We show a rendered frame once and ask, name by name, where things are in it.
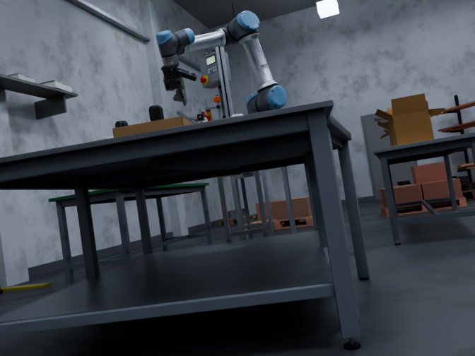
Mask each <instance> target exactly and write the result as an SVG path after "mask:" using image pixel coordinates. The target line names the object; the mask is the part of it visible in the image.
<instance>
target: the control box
mask: <svg viewBox="0 0 475 356"><path fill-rule="evenodd" d="M212 54H215V55H216V51H215V52H213V53H210V54H208V55H206V56H205V57H202V58H200V59H199V65H200V70H201V77H204V78H205V79H206V82H204V83H202V84H203V88H212V89H214V88H217V87H218V86H220V85H221V80H220V74H219V69H218V70H217V71H216V72H214V73H211V74H209V75H208V71H207V69H208V68H210V67H212V66H215V65H216V64H217V67H218V60H217V55H216V63H214V64H212V65H210V66H207V65H206V57H209V56H211V55H212ZM225 62H226V66H227V72H228V80H229V82H231V75H230V67H229V61H228V53H227V52H225Z"/></svg>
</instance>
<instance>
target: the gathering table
mask: <svg viewBox="0 0 475 356"><path fill-rule="evenodd" d="M286 167H287V166H285V167H281V171H282V176H283V184H284V189H285V194H286V203H287V208H288V217H289V221H290V227H291V234H294V233H297V232H296V227H295V219H294V214H293V205H292V200H291V192H290V187H289V182H288V173H287V169H286ZM240 181H241V186H242V195H243V200H244V205H245V214H246V219H247V224H248V225H249V224H251V222H250V213H249V208H248V203H247V194H246V189H245V180H244V178H241V179H240ZM235 185H236V189H237V199H238V203H239V209H240V217H241V223H242V225H244V222H243V216H242V208H241V202H240V194H239V189H238V180H237V179H235ZM249 238H250V239H253V236H252V234H250V235H249Z"/></svg>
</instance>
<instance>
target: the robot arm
mask: <svg viewBox="0 0 475 356"><path fill-rule="evenodd" d="M258 28H259V19H258V17H257V16H256V15H255V14H254V13H253V12H251V11H243V12H242V13H239V14H238V15H237V17H235V18H234V19H233V20H232V21H231V22H230V23H229V24H227V25H226V26H225V27H223V28H220V29H217V30H216V31H215V32H210V33H206V34H203V35H197V36H195V35H194V32H193V31H192V30H191V29H189V28H187V29H182V30H180V31H177V32H174V33H171V31H170V30H165V31H162V32H158V33H157V34H156V40H157V44H158V47H159V50H160V55H161V58H162V61H163V65H164V66H162V68H161V71H163V75H164V80H163V81H164V84H165V89H166V91H169V90H170V91H172V90H175V89H177V90H176V94H175V96H174V97H173V100H174V101H178V102H183V104H184V106H186V104H187V96H186V91H185V86H184V80H183V78H187V79H189V80H192V81H196V79H197V76H198V75H197V74H196V73H192V72H190V71H186V70H184V69H180V68H178V66H179V63H178V62H179V60H178V58H177V56H178V55H181V54H187V53H190V52H195V51H199V50H203V49H208V48H211V47H217V46H219V47H224V46H228V45H233V44H236V43H240V44H242V45H243V47H244V48H245V52H246V54H247V58H248V59H249V62H250V65H251V67H252V70H253V73H254V76H255V78H256V81H257V84H258V86H259V87H258V90H257V93H255V94H252V95H250V96H249V97H248V98H247V100H246V103H247V111H248V114H254V113H258V112H265V111H270V110H274V109H281V108H282V107H283V106H284V105H285V104H286V100H287V94H286V92H285V90H284V89H283V88H282V87H281V86H279V85H278V83H277V82H275V81H274V80H273V78H272V75H271V72H270V70H269V67H268V64H267V62H266V59H265V56H264V53H263V51H262V48H261V45H260V43H259V40H258V37H259V31H258ZM171 69H172V70H171Z"/></svg>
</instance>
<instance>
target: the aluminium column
mask: <svg viewBox="0 0 475 356"><path fill-rule="evenodd" d="M216 55H217V60H218V69H219V74H220V80H221V88H222V94H223V102H224V107H225V116H226V118H229V117H231V116H232V115H234V114H233V104H232V100H231V94H230V86H229V80H228V72H227V66H226V62H225V52H224V48H223V47H219V46H217V47H216Z"/></svg>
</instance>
